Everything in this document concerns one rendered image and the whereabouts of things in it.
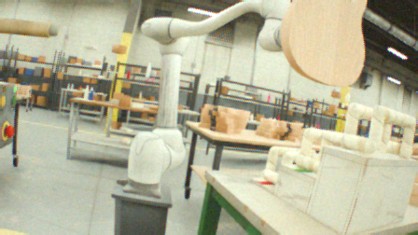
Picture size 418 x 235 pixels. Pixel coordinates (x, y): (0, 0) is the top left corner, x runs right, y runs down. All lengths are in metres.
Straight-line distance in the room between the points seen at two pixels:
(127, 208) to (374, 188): 1.02
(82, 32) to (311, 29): 11.37
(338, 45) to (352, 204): 0.53
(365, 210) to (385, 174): 0.09
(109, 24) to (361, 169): 11.59
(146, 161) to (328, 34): 0.89
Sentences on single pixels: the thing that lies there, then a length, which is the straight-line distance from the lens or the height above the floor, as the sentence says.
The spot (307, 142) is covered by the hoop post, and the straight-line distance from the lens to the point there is 0.78.
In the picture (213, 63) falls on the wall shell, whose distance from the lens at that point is 12.16.
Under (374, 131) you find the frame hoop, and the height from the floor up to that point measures 1.15.
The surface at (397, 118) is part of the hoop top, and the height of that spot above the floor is 1.19.
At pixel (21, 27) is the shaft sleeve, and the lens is 0.60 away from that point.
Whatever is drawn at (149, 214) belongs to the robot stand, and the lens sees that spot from 1.30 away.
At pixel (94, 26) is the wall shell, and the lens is 11.93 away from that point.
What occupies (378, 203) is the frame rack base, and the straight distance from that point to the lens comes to 0.67.
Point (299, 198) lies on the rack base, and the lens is 0.73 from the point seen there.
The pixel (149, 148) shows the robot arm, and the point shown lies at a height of 0.92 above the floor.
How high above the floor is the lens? 1.15
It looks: 3 degrees down
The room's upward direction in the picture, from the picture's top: 9 degrees clockwise
